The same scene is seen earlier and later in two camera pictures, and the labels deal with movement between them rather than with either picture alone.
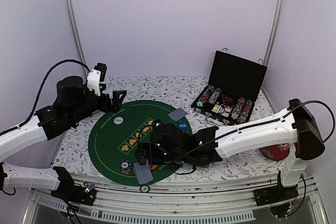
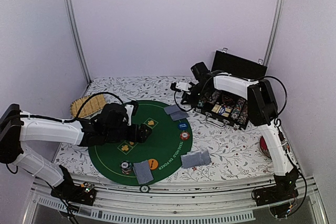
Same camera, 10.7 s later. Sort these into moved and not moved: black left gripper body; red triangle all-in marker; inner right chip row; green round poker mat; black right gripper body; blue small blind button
Moved: black right gripper body; black left gripper body
Not moved: blue small blind button; inner right chip row; green round poker mat; red triangle all-in marker
